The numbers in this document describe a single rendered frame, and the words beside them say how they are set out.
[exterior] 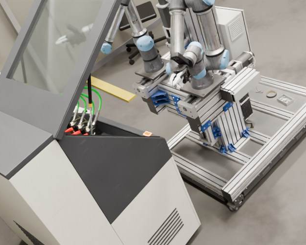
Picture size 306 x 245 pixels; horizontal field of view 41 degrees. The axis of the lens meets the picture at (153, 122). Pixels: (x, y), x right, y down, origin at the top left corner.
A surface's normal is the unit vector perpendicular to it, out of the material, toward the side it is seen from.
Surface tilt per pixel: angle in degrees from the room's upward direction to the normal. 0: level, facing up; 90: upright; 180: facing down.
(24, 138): 0
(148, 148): 90
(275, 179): 0
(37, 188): 90
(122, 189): 90
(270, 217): 0
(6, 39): 90
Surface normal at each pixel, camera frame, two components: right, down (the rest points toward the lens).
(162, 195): 0.71, 0.22
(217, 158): -0.32, -0.74
